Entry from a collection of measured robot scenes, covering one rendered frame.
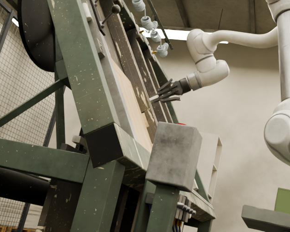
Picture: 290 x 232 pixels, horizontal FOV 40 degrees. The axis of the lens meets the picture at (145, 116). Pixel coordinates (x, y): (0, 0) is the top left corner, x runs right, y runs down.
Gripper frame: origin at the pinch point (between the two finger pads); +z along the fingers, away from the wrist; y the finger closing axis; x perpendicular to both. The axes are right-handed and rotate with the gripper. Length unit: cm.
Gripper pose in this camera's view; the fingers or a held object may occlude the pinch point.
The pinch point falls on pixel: (152, 99)
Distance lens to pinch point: 209.5
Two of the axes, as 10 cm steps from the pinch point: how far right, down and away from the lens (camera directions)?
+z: -9.1, 3.9, 1.6
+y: -3.0, -8.7, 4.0
